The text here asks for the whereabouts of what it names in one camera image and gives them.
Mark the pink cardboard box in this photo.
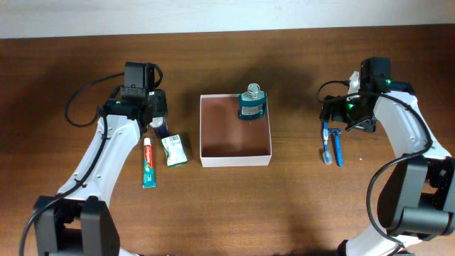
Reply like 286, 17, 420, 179
199, 94, 272, 168

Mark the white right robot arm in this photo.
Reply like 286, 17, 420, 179
316, 57, 454, 256

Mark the blue white toothbrush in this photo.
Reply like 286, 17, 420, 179
321, 122, 333, 165

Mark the blue disposable razor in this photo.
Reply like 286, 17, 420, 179
328, 129, 343, 167

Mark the teal mouthwash bottle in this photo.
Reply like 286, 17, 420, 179
237, 83, 267, 120

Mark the green white soap packet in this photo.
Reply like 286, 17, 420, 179
161, 134, 188, 168

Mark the red green toothpaste tube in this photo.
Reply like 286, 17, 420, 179
143, 138, 156, 188

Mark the purple foaming soap pump bottle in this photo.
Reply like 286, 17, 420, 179
149, 89, 169, 138

